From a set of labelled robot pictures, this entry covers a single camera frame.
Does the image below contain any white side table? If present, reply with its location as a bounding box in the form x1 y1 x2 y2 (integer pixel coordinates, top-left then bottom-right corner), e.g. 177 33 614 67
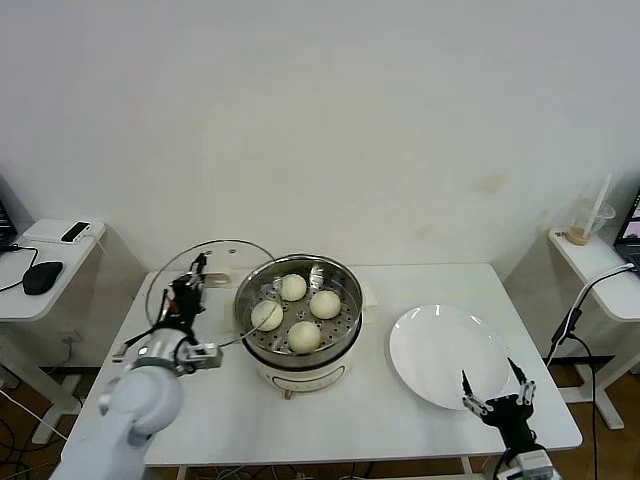
502 227 640 431
0 217 147 446

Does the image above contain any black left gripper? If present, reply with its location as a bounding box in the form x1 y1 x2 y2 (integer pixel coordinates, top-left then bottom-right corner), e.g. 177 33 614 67
162 253 210 329

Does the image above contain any flat white box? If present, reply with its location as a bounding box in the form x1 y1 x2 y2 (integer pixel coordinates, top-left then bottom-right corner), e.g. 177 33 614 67
22 218 104 245

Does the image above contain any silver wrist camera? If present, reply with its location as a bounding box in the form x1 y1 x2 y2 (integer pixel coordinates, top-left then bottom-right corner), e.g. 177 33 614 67
175 342 225 375
499 448 555 480

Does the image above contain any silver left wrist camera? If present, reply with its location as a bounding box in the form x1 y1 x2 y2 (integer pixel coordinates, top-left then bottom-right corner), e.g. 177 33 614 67
175 342 225 375

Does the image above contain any round glass pot lid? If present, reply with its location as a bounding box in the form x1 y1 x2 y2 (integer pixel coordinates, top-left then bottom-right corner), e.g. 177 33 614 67
143 238 279 351

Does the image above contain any small white black device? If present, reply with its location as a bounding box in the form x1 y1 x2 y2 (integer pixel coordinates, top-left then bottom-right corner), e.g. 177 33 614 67
59 221 92 245

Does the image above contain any black power cable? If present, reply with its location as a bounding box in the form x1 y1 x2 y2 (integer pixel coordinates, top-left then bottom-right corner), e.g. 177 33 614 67
542 262 639 480

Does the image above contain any white floor cable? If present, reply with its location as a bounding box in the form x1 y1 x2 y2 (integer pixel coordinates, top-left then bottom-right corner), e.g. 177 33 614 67
0 388 70 442

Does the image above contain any clear plastic drink cup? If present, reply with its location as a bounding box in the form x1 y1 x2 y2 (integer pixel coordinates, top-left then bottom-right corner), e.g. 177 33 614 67
564 179 615 247

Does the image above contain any black mouse cable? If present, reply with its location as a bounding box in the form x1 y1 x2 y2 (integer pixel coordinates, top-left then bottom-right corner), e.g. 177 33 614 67
0 243 40 294

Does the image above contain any perforated steel steamer basket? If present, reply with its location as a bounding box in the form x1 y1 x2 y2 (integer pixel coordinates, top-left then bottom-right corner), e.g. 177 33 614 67
233 254 363 370

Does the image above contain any white electric cooker pot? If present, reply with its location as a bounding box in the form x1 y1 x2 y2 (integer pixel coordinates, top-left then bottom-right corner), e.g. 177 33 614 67
239 281 380 402

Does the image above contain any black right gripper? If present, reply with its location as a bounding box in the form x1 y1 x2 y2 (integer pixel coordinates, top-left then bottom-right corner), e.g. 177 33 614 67
460 356 539 454

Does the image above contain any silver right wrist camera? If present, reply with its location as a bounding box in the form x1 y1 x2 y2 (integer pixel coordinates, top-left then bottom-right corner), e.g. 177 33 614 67
499 448 555 480

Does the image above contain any white steamed baozi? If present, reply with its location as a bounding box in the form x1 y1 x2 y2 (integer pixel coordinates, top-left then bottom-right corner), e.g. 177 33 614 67
308 290 343 321
277 273 308 303
287 320 322 354
250 300 285 332

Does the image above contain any white drinking straw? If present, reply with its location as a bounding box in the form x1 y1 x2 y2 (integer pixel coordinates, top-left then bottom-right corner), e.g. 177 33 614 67
584 174 613 236

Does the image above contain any black computer mouse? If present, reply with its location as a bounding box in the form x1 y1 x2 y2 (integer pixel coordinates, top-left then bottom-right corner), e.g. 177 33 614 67
22 260 64 296

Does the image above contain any round white plate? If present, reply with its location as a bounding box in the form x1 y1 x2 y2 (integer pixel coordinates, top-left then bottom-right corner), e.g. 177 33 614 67
388 304 511 412

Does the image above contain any black laptop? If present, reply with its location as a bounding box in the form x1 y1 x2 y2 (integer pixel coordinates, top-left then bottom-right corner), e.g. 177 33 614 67
0 174 21 254
612 183 640 276

